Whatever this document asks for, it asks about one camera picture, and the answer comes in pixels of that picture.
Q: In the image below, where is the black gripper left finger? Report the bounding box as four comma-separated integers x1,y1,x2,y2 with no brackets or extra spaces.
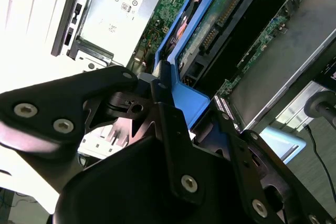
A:
0,59,206,206

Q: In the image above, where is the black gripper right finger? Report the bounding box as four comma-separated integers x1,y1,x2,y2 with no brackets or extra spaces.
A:
209,94,336,224

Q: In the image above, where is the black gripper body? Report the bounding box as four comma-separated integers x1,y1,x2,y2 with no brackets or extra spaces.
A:
54,135,253,224

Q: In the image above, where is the hard disk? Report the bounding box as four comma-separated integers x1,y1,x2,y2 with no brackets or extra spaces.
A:
154,0,301,156

